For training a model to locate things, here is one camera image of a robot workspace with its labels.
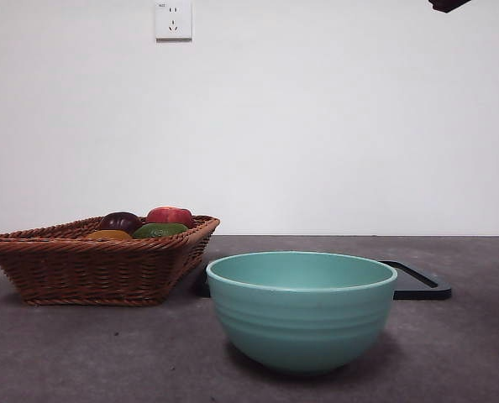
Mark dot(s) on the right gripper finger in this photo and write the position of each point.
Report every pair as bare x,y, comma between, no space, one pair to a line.
447,4

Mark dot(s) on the white wall socket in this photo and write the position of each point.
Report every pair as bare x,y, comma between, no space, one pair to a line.
174,29

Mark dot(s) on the brown wicker basket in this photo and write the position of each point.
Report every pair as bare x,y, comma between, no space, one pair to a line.
94,268

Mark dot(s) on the green avocado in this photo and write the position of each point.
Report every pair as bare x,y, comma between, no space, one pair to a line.
159,231

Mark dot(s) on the dark teal rectangular tray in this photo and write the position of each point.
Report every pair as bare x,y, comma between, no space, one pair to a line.
417,290

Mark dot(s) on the orange-brown kiwifruit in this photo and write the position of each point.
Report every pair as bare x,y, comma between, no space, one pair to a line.
108,235

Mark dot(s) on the teal ribbed bowl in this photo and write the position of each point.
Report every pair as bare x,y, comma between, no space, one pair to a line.
300,327

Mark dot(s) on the dark purple round fruit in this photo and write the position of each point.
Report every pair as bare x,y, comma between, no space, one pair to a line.
121,220

